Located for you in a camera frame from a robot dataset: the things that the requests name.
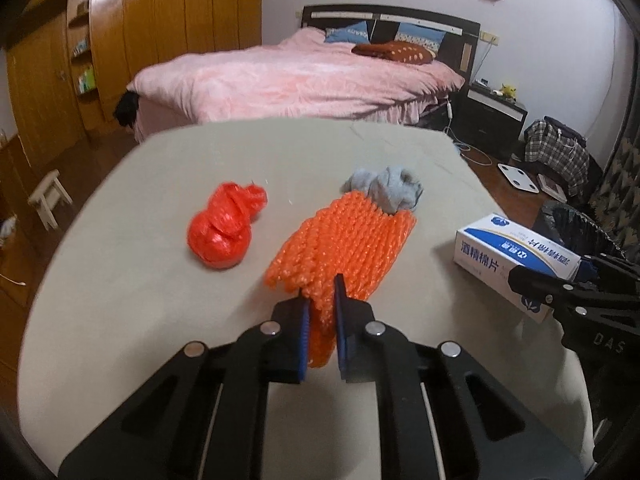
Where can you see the dark nightstand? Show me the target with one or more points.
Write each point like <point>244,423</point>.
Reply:
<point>492,120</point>

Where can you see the white wooden stool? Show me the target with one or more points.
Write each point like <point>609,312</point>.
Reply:
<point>49,197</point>

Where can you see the small bedside clock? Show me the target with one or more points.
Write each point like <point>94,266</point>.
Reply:
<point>483,82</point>

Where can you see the orange bubble wrap sheet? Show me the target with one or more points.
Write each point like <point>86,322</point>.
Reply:
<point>345,245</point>

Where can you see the white book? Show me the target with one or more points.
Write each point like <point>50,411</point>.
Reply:
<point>552,187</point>

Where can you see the red plastic bag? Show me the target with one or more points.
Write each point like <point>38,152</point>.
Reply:
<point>220,230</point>

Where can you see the plaid bag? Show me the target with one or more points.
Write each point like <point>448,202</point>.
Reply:
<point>557,152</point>

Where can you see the brown dotted cushion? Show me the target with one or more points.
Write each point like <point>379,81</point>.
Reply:
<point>395,53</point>

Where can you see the white bathroom scale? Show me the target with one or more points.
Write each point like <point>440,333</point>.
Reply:
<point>520,177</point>

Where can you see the yellow plush toy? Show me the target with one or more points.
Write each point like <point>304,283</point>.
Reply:
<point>508,90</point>

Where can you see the white and blue box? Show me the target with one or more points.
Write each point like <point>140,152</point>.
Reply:
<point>505,255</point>

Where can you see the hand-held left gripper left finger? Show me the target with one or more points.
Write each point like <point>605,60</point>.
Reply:
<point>302,340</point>

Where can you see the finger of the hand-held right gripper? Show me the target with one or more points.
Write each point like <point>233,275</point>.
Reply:
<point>532,282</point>
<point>607,267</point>

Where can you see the white wall socket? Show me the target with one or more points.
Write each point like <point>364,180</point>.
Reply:
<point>490,38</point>

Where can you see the wooden wardrobe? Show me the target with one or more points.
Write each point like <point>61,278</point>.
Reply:
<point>130,35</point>

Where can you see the green box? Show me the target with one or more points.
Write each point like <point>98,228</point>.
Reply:
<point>86,81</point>

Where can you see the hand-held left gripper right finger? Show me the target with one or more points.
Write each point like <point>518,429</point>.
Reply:
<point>342,335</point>

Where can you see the dark bed headboard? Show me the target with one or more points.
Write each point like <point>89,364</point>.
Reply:
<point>425,22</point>

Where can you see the black trash bin bag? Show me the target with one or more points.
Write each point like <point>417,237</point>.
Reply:
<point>575,227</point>

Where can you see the blue pillow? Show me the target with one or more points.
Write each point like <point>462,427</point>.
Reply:
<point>347,33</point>
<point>420,37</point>

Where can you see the grey sock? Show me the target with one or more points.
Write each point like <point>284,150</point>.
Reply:
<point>387,187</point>

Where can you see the black cloth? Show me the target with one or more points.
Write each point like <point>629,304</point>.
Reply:
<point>127,110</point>

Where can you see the crumpled white cloth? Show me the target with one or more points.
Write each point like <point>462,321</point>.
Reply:
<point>6,226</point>

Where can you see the pink bed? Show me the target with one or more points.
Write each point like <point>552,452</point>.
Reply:
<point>300,85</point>

